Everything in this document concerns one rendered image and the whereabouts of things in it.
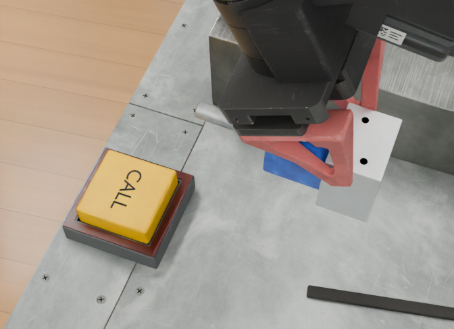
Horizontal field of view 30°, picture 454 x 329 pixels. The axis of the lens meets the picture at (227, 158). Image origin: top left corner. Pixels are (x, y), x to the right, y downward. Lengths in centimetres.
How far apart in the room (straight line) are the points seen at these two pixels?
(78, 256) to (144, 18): 25
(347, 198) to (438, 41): 16
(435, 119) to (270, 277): 18
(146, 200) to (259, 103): 22
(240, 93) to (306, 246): 23
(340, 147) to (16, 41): 43
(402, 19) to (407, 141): 29
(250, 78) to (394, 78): 21
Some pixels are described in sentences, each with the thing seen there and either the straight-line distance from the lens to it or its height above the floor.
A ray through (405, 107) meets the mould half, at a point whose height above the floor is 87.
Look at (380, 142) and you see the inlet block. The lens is 54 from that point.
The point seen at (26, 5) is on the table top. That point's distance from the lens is 85.
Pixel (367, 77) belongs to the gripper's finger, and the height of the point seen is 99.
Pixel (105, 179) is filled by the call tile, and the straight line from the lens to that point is 67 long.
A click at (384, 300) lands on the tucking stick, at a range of 66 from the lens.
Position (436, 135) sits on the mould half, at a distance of 69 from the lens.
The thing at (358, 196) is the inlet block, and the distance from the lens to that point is 54.
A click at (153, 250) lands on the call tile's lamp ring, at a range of 65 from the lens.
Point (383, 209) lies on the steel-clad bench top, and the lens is 70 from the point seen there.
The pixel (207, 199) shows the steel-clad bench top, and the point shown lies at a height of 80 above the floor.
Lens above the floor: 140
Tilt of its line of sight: 57 degrees down
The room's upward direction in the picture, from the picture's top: 2 degrees counter-clockwise
